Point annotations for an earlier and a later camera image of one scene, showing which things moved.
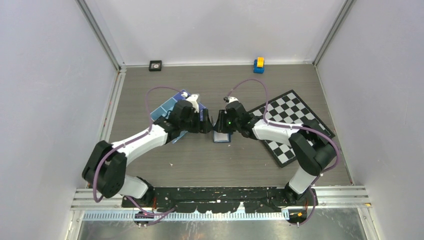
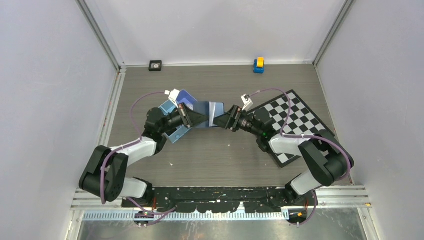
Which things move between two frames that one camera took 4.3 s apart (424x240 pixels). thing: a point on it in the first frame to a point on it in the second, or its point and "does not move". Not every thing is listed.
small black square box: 155,65 does not move
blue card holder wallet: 218,137 to 211,109
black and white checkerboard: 288,109 does not move
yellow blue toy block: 259,65 does not move
